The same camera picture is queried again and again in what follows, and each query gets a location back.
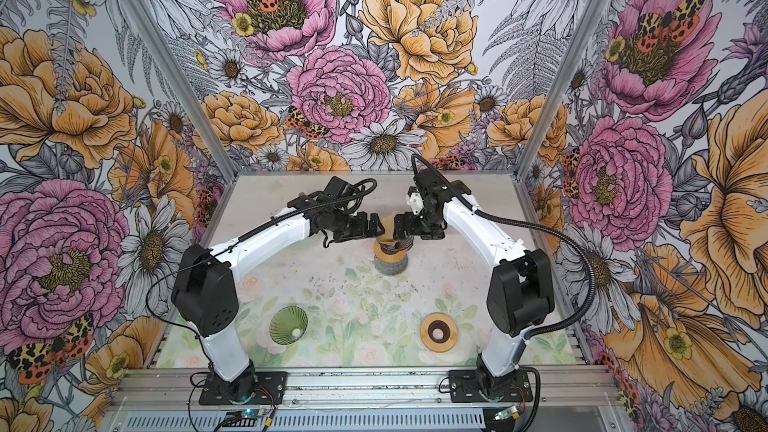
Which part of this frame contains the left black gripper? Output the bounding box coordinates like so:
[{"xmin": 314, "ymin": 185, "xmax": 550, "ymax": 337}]
[{"xmin": 329, "ymin": 207, "xmax": 384, "ymax": 242}]

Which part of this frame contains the grey glass dripper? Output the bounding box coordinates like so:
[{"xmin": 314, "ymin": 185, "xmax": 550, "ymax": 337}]
[{"xmin": 376, "ymin": 237, "xmax": 413, "ymax": 255}]

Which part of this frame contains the green glass dripper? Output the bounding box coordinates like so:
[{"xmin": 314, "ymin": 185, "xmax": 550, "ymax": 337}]
[{"xmin": 269, "ymin": 305, "xmax": 309, "ymax": 346}]

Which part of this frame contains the single brown coffee filter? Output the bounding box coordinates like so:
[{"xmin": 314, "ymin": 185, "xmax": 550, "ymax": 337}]
[{"xmin": 377, "ymin": 214, "xmax": 398, "ymax": 246}]

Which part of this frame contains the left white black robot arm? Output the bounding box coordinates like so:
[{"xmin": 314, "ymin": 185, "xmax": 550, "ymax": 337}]
[{"xmin": 171, "ymin": 176, "xmax": 384, "ymax": 404}]

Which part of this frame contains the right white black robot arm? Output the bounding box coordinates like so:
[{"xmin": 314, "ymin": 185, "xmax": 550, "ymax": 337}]
[{"xmin": 393, "ymin": 168, "xmax": 555, "ymax": 401}]

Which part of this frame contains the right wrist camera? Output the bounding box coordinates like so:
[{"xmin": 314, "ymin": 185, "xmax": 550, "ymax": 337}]
[{"xmin": 407, "ymin": 186, "xmax": 424, "ymax": 215}]

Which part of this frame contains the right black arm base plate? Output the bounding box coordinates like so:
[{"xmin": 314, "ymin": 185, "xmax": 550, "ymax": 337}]
[{"xmin": 448, "ymin": 369, "xmax": 534, "ymax": 404}]

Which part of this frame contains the right black corrugated cable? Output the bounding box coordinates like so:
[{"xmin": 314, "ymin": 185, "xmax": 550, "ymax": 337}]
[{"xmin": 410, "ymin": 153, "xmax": 598, "ymax": 340}]

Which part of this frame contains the black corrugated cable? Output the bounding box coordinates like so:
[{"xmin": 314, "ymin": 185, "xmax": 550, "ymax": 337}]
[
  {"xmin": 410, "ymin": 153, "xmax": 598, "ymax": 340},
  {"xmin": 145, "ymin": 177, "xmax": 379, "ymax": 337}
]

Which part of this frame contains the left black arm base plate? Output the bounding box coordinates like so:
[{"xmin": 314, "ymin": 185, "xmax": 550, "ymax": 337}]
[{"xmin": 198, "ymin": 370, "xmax": 288, "ymax": 406}]

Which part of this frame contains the white vented cable duct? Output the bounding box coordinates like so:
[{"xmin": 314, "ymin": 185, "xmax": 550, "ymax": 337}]
[{"xmin": 113, "ymin": 408, "xmax": 486, "ymax": 431}]

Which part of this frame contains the left black corrugated cable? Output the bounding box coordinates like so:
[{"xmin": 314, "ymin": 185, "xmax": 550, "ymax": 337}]
[{"xmin": 145, "ymin": 177, "xmax": 379, "ymax": 337}]

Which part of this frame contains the aluminium rail frame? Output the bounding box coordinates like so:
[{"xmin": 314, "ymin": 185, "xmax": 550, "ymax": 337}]
[{"xmin": 108, "ymin": 364, "xmax": 619, "ymax": 412}]

